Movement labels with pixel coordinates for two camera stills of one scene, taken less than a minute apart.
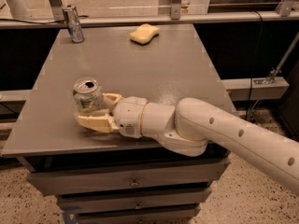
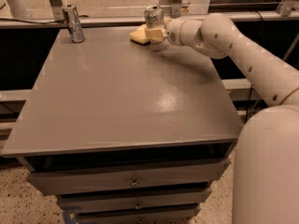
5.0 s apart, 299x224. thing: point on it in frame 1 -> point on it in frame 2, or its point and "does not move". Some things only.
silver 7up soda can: [88, 94] -> [153, 16]
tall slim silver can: [74, 23] does not move
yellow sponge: [144, 34] does not move
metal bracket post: [176, 2] does not move
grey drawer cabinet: [103, 177] does not move
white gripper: [129, 116] -> [172, 33]
